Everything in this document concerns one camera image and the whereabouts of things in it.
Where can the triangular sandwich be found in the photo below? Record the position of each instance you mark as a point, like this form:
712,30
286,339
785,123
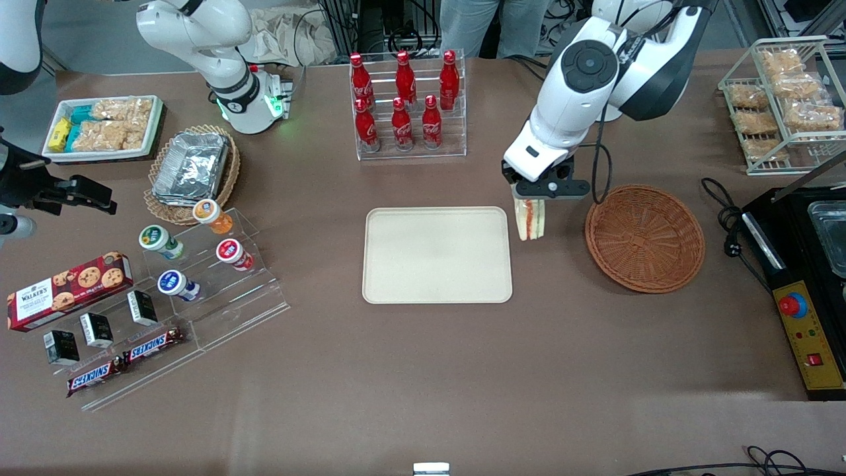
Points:
531,221

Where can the small white metal bracket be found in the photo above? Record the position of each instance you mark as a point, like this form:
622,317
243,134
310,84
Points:
431,469

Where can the red yoghurt bottle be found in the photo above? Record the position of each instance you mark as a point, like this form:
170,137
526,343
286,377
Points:
229,251

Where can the green yoghurt bottle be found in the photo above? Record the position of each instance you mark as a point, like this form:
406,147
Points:
153,238

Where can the brown wicker basket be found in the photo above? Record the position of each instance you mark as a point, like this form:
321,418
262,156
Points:
644,238

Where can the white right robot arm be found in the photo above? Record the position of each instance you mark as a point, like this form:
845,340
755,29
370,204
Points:
198,26

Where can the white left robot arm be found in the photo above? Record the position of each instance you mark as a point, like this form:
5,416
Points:
568,125

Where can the bagged rice cracker snack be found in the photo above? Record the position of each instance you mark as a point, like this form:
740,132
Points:
122,109
767,149
748,96
109,135
813,116
755,122
800,86
783,63

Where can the yellow snack packet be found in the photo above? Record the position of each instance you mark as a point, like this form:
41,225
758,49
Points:
59,134

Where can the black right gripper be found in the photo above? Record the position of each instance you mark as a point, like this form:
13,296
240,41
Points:
22,182

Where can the white rectangular snack tray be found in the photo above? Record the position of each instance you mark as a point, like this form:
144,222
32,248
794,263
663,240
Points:
155,122

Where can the Snickers chocolate bar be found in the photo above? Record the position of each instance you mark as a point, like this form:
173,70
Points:
94,377
153,345

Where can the small black carton box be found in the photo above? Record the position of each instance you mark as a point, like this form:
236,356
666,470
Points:
96,330
142,308
61,348

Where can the clear acrylic bottle rack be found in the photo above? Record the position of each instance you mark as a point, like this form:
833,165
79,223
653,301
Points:
456,132

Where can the cream plastic serving tray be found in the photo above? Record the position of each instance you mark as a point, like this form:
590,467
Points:
436,254

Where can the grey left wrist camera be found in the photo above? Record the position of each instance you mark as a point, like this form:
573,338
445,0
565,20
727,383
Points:
552,190

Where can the clear acrylic stepped display stand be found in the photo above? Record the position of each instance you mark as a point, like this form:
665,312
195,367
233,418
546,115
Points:
225,311

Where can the red cola bottle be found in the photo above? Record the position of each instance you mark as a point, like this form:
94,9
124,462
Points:
449,79
402,127
431,124
361,82
367,129
405,80

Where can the person legs in jeans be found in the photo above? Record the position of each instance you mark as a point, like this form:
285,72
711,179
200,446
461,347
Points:
492,26

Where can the red Walkers shortbread box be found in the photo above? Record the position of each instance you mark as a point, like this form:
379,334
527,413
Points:
66,291

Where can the crumpled beige bag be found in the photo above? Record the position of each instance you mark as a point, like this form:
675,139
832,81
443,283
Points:
284,36

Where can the orange yoghurt bottle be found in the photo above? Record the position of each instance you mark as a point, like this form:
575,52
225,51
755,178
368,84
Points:
207,211

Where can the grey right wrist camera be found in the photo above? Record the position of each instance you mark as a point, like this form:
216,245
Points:
16,227

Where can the teal snack packet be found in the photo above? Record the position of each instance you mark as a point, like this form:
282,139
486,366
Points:
73,139
80,116

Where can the light tan wicker basket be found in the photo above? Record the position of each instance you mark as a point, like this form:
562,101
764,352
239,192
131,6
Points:
158,210

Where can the yellow control panel box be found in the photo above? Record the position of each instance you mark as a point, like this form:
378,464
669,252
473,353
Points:
813,330

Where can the stacked aluminium foil containers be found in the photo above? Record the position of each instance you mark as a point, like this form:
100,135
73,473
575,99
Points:
192,165

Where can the black tabletop appliance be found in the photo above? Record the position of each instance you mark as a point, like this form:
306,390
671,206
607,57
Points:
793,244

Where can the grey metal bar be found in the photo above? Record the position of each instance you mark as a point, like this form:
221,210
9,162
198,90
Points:
809,177

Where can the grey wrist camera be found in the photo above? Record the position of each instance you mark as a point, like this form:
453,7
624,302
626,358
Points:
16,227
552,190

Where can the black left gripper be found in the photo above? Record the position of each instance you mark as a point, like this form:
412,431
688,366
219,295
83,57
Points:
508,173

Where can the clear rectangular pan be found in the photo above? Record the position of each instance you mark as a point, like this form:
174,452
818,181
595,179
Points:
829,238

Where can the blue yoghurt bottle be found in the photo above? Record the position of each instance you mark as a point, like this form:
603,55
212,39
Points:
172,283

